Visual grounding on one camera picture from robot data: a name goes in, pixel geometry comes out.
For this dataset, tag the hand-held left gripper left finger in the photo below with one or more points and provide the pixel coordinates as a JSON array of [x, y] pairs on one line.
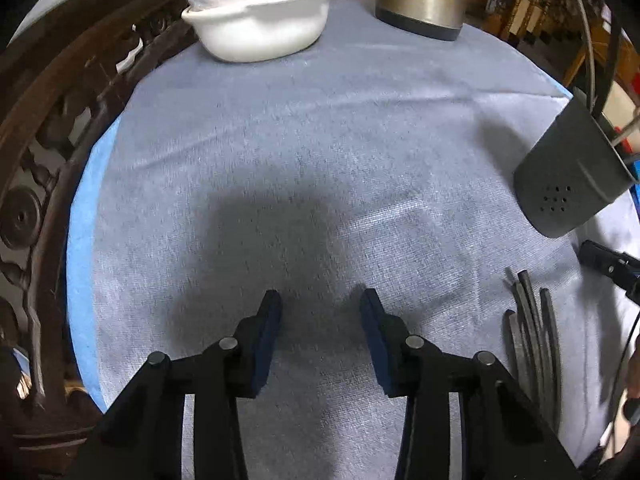
[[267, 340]]

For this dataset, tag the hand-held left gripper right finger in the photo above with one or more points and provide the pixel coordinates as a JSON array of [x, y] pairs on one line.
[[375, 340]]

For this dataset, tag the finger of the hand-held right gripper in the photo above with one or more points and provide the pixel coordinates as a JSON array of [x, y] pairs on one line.
[[636, 170], [607, 262]]

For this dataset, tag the grey metal utensil holder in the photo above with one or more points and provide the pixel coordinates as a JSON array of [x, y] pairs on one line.
[[560, 175]]

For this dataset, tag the grey tablecloth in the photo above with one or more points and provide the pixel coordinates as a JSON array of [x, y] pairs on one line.
[[300, 160]]

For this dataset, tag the wooden staircase railing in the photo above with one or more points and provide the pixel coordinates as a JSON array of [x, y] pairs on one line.
[[525, 10]]

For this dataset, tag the blue table cover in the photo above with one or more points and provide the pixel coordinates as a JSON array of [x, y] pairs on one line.
[[80, 260]]

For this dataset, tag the white bowl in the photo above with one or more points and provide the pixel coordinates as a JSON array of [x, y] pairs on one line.
[[260, 30]]

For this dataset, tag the dark carved wooden sideboard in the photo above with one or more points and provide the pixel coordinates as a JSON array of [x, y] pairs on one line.
[[50, 110]]

